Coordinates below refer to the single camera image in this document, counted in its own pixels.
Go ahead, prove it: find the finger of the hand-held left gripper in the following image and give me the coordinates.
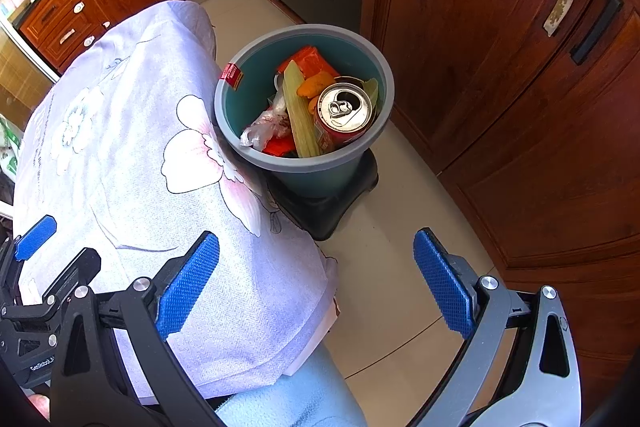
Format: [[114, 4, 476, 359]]
[[0, 214, 58, 303], [42, 247, 102, 308]]

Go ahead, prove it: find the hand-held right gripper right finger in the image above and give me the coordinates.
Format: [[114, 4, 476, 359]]
[[407, 228, 583, 427]]

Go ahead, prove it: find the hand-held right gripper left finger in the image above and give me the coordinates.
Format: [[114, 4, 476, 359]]
[[49, 231, 221, 427]]

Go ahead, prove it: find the grey teal waste bin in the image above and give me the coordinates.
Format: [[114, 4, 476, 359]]
[[214, 23, 396, 198]]

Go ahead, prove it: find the pale corn husk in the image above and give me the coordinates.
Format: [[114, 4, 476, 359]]
[[282, 59, 323, 158]]

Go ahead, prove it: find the red drink can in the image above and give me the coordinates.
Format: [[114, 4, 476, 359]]
[[312, 77, 379, 155]]

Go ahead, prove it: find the green vegetable leaf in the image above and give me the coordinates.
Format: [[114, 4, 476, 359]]
[[362, 78, 381, 112]]

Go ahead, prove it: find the orange peel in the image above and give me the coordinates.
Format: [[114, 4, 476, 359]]
[[296, 74, 333, 112]]

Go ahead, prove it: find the red foil wrapper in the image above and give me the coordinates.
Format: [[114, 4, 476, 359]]
[[262, 46, 343, 158]]

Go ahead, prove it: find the person's left hand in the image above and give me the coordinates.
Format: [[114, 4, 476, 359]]
[[27, 394, 52, 424]]

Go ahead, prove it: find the green white plastic bag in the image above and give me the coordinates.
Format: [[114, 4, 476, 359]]
[[0, 114, 23, 180]]

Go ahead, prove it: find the purple floral tablecloth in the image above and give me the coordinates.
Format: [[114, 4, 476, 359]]
[[11, 0, 340, 400]]

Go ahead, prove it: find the black plastic stool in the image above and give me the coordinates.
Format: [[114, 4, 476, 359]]
[[265, 152, 379, 242]]

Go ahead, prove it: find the glass door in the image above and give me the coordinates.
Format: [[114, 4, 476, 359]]
[[0, 24, 58, 128]]

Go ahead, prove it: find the blue fleece jacket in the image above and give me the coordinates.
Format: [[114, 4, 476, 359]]
[[215, 342, 368, 427]]

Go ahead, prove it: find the black cabinet handle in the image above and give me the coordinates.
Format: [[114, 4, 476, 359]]
[[570, 0, 625, 65]]

